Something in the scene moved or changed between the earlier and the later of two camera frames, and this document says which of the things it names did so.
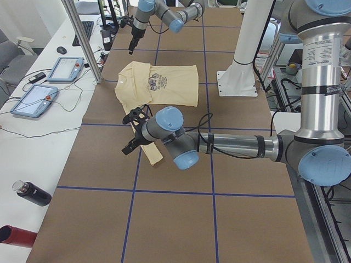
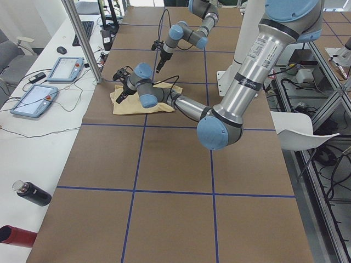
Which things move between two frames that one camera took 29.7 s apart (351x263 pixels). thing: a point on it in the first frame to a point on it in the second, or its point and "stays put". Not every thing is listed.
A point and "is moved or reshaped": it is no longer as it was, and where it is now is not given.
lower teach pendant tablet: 35,101 stays put
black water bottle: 32,193 stays put
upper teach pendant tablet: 66,69 stays put
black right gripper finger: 131,146 to 123,96
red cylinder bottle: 11,235 stays put
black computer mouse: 61,49 stays put
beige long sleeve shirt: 140,85 is moved or reshaped
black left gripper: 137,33 to 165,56
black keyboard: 88,27 stays put
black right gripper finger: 135,113 to 122,74
